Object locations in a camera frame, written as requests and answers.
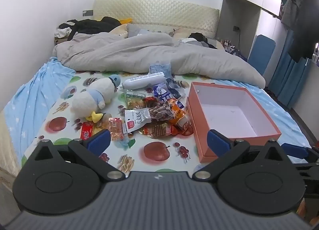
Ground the fruit print mat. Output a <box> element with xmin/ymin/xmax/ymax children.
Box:
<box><xmin>24</xmin><ymin>69</ymin><xmax>212</xmax><ymax>173</ymax></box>

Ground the pale pillow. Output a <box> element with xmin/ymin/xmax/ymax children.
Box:
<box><xmin>173</xmin><ymin>28</ymin><xmax>225</xmax><ymax>49</ymax></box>

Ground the white plastic bottle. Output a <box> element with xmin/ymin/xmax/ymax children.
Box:
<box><xmin>122</xmin><ymin>72</ymin><xmax>165</xmax><ymax>90</ymax></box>

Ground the grey duvet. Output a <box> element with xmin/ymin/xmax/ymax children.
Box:
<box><xmin>52</xmin><ymin>31</ymin><xmax>266</xmax><ymax>88</ymax></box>

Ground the blue padded board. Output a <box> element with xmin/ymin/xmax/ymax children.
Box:
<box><xmin>247</xmin><ymin>34</ymin><xmax>276</xmax><ymax>76</ymax></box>

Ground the white crumpled cloth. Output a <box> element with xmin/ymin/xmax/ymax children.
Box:
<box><xmin>55</xmin><ymin>28</ymin><xmax>73</xmax><ymax>38</ymax></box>

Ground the group of small bottles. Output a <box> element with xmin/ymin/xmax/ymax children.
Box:
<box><xmin>221</xmin><ymin>38</ymin><xmax>240</xmax><ymax>53</ymax></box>

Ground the red yellow snack packet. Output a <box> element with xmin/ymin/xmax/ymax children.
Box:
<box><xmin>80</xmin><ymin>122</ymin><xmax>94</xmax><ymax>139</ymax></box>

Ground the beige pillow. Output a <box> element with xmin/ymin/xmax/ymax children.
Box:
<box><xmin>110</xmin><ymin>24</ymin><xmax>130</xmax><ymax>37</ymax></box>

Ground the green clear cracker packet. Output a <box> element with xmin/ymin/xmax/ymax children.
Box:
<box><xmin>125</xmin><ymin>90</ymin><xmax>147</xmax><ymax>109</ymax></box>

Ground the black hanging garment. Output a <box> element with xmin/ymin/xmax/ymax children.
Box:
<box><xmin>288</xmin><ymin>0</ymin><xmax>319</xmax><ymax>63</ymax></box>

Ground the plush penguin toy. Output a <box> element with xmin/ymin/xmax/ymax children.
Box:
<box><xmin>71</xmin><ymin>74</ymin><xmax>120</xmax><ymax>122</ymax></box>

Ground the orange cardboard box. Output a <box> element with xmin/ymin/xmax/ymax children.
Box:
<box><xmin>186</xmin><ymin>82</ymin><xmax>282</xmax><ymax>163</ymax></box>

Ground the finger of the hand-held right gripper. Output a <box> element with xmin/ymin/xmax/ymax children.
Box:
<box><xmin>281</xmin><ymin>143</ymin><xmax>319</xmax><ymax>170</ymax></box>

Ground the light blue bed sheet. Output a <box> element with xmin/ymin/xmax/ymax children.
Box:
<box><xmin>0</xmin><ymin>57</ymin><xmax>313</xmax><ymax>168</ymax></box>

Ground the red label cracker packet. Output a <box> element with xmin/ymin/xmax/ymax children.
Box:
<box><xmin>142</xmin><ymin>122</ymin><xmax>175</xmax><ymax>139</ymax></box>

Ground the orange snack packet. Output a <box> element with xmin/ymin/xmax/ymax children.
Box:
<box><xmin>170</xmin><ymin>102</ymin><xmax>191</xmax><ymax>131</ymax></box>

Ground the crumpled blue plastic bag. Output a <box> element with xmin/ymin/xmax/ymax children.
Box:
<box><xmin>148</xmin><ymin>61</ymin><xmax>172</xmax><ymax>78</ymax></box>

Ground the black garment on pillow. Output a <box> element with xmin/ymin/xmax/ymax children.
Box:
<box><xmin>188</xmin><ymin>32</ymin><xmax>208</xmax><ymax>43</ymax></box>

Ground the grey hanging garment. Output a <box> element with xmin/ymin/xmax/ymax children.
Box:
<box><xmin>280</xmin><ymin>0</ymin><xmax>304</xmax><ymax>30</ymax></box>

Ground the blue white noodle packet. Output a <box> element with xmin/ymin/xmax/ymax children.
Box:
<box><xmin>153</xmin><ymin>84</ymin><xmax>186</xmax><ymax>106</ymax></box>

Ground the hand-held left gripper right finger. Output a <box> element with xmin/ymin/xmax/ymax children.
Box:
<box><xmin>192</xmin><ymin>129</ymin><xmax>289</xmax><ymax>181</ymax></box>

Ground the blue curtain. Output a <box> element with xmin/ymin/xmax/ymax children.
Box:
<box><xmin>268</xmin><ymin>29</ymin><xmax>319</xmax><ymax>111</ymax></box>

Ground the small red snack packet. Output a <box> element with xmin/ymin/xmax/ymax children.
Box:
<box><xmin>174</xmin><ymin>125</ymin><xmax>194</xmax><ymax>136</ymax></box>

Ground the black clothes pile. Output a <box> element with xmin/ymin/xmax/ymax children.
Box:
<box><xmin>58</xmin><ymin>16</ymin><xmax>122</xmax><ymax>41</ymax></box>

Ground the clear wafer biscuit packet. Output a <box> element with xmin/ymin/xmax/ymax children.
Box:
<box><xmin>108</xmin><ymin>117</ymin><xmax>125</xmax><ymax>141</ymax></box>

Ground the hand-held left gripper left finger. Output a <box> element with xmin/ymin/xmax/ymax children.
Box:
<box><xmin>30</xmin><ymin>129</ymin><xmax>125</xmax><ymax>181</ymax></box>

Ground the white clear nut packet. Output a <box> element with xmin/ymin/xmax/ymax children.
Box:
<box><xmin>124</xmin><ymin>102</ymin><xmax>173</xmax><ymax>132</ymax></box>

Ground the cream quilted headboard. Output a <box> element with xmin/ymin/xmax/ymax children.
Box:
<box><xmin>93</xmin><ymin>0</ymin><xmax>220</xmax><ymax>39</ymax></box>

